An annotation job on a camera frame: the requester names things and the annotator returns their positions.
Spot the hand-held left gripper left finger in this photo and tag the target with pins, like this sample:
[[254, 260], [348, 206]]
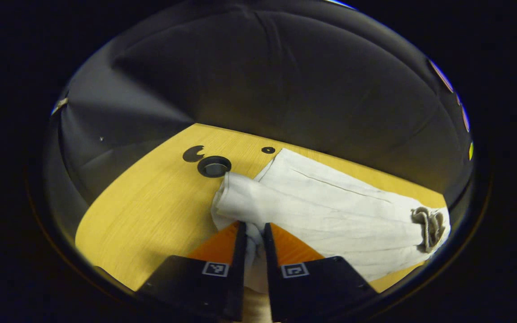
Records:
[[238, 273]]

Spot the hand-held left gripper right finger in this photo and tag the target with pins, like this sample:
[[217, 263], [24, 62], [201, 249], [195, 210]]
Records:
[[273, 278]]

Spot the white jeans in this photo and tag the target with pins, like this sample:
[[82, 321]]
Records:
[[330, 206]]

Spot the black grommet cap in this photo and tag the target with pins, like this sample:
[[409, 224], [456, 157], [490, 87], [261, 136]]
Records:
[[190, 154]]

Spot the black backdrop cloth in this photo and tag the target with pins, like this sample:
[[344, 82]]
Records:
[[285, 80]]

